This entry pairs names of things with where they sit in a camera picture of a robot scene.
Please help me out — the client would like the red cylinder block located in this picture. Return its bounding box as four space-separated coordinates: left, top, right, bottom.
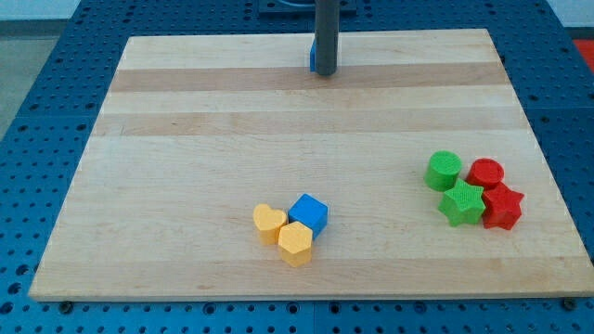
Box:
465 158 505 189

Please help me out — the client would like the blue cube block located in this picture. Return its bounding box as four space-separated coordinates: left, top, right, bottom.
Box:
288 194 329 239

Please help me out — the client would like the yellow heart block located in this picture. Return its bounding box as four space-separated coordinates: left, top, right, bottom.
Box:
252 203 288 245

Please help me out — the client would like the yellow hexagon block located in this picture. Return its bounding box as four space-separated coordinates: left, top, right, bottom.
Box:
278 222 313 267

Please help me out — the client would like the wooden board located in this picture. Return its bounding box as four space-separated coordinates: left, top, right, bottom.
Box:
29 29 593 302

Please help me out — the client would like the blue block behind rod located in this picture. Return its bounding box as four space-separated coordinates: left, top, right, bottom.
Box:
309 39 316 72

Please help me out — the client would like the green cylinder block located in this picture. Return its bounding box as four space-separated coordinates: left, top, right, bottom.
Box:
423 150 462 192

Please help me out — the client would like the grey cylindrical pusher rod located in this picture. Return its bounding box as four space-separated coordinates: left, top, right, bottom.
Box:
315 0 340 76

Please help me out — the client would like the green star block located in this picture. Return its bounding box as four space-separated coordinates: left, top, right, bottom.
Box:
438 179 486 227

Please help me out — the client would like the red star block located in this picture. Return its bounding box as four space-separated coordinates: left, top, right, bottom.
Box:
482 183 524 230

